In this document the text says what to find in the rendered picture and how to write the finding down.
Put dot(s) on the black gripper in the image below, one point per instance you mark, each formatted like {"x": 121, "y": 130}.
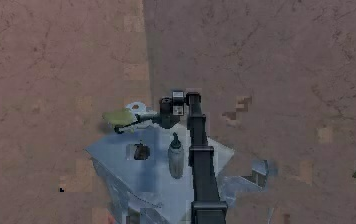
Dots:
{"x": 166, "y": 110}

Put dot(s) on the yellow-green cap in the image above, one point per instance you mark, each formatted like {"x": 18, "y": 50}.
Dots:
{"x": 118, "y": 117}

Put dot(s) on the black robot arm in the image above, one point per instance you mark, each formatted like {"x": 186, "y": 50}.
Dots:
{"x": 202, "y": 173}

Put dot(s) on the dark brown lump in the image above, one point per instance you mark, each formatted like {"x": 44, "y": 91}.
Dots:
{"x": 141, "y": 152}

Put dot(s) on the grey spray bottle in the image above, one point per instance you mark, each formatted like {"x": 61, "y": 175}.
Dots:
{"x": 176, "y": 160}

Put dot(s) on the pale blue table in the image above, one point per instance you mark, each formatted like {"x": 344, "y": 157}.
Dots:
{"x": 152, "y": 180}

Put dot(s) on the pale blue chair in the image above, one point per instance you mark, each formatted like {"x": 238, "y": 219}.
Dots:
{"x": 249, "y": 181}

